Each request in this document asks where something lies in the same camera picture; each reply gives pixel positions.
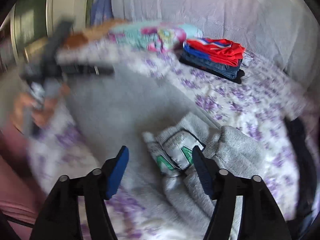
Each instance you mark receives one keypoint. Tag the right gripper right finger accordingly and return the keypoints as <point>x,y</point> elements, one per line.
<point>261,217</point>

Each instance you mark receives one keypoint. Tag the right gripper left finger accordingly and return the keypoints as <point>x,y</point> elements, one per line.
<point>59,217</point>

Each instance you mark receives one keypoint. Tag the grey fleece pants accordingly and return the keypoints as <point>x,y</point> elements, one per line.
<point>146,117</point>

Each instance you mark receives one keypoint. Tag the pink sleeved left forearm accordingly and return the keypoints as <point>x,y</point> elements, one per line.
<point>21,197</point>

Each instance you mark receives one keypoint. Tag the orange brown pillow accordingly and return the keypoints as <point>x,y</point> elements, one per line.
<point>90,34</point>

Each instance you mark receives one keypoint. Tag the dark navy clothes pile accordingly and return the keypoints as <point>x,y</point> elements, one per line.
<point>307,170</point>

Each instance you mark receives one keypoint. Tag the purple floral bedspread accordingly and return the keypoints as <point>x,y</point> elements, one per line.
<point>257,108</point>

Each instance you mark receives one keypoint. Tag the folded teal floral quilt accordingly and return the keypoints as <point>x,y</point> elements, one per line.
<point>156,36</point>

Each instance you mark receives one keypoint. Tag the folded black garment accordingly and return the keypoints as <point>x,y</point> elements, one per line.
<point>237,80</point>

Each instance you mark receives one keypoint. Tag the folded blue jeans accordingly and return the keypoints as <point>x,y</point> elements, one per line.
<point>205,64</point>

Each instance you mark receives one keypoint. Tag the red white blue folded garment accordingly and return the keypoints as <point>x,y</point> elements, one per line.
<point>219,51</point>

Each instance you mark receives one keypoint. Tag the white green door frame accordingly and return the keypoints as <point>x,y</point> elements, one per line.
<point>31,20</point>

